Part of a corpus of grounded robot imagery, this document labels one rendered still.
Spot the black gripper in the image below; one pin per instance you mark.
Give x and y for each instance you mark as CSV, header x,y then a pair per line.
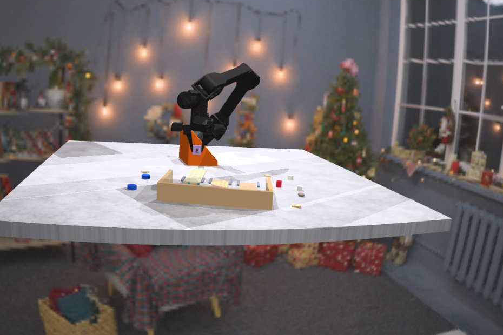
x,y
217,128

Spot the purple letter block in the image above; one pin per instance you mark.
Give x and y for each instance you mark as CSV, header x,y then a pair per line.
x,y
197,149

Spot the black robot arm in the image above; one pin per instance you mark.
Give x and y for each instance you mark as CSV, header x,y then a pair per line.
x,y
213,84

